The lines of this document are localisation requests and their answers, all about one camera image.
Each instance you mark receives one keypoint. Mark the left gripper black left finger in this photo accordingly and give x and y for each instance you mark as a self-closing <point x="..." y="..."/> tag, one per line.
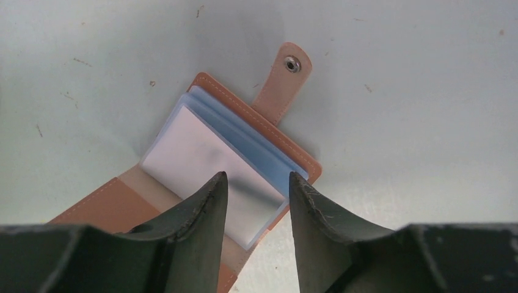
<point x="180" y="249"/>

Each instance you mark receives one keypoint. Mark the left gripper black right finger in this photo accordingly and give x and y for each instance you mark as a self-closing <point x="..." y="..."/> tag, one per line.
<point x="327" y="239"/>

